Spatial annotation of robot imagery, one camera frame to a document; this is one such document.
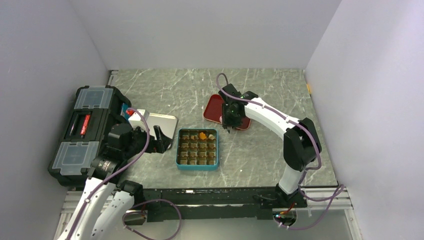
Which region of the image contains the silver tin lid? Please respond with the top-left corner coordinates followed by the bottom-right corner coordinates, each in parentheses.
top-left (147, 113), bottom-right (178, 150)

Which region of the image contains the orange flower cookie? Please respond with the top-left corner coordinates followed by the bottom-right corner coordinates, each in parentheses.
top-left (198, 131), bottom-right (208, 140)

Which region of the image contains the red lacquer tray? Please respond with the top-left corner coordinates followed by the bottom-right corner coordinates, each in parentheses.
top-left (203, 94), bottom-right (251, 131)

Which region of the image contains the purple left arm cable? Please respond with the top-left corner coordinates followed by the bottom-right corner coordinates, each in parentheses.
top-left (64, 107), bottom-right (183, 240)

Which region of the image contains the black plastic toolbox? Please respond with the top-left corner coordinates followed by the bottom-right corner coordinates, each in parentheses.
top-left (47, 85), bottom-right (132, 188)

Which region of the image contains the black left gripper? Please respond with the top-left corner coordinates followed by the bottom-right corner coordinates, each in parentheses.
top-left (123, 123), bottom-right (172, 160)

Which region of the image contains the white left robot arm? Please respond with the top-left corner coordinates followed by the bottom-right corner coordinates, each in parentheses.
top-left (59, 123), bottom-right (173, 240)

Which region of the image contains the blue cookie tin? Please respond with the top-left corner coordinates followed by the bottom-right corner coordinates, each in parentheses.
top-left (175, 128), bottom-right (219, 171)

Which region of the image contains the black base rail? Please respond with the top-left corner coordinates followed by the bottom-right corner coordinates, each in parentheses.
top-left (143, 187), bottom-right (294, 220)

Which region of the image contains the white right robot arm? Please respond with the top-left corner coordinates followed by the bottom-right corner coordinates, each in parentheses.
top-left (218, 84), bottom-right (322, 208)

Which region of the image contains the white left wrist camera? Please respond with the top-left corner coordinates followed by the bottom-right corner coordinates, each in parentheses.
top-left (125, 109), bottom-right (150, 131)

